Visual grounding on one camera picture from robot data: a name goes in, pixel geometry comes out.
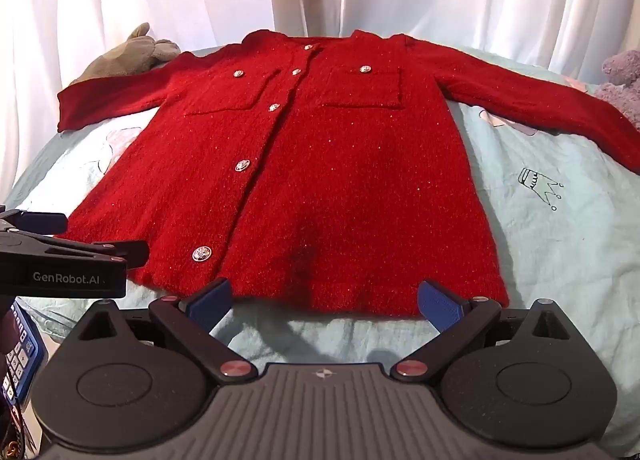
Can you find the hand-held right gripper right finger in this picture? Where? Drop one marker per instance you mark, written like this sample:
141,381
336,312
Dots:
439,304

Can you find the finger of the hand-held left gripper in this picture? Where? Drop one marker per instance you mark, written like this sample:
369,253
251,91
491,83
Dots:
125,252
42,222

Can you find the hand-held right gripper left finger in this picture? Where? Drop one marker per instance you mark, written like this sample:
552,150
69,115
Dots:
211,301

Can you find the red knit cardigan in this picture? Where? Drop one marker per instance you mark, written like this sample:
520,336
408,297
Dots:
320,180

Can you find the blue keypad device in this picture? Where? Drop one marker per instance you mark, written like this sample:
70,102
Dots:
22,355

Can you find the beige plush toy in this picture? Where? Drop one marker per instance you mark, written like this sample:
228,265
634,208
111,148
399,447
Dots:
125,57

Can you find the purple plush toy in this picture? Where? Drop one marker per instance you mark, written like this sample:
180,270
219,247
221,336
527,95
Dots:
622,80

